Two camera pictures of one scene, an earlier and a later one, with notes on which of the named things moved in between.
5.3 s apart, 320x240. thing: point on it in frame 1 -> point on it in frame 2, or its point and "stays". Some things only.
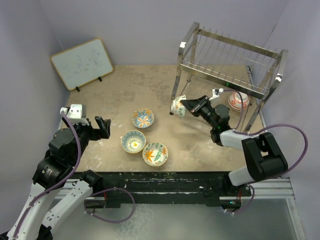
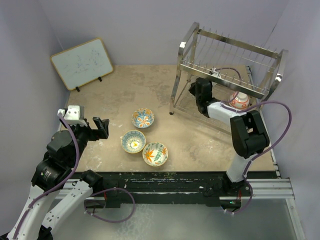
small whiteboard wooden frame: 83,63 stays
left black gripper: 95,133 stays
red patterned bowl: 238,100 stays
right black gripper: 196,105 -> 191,89
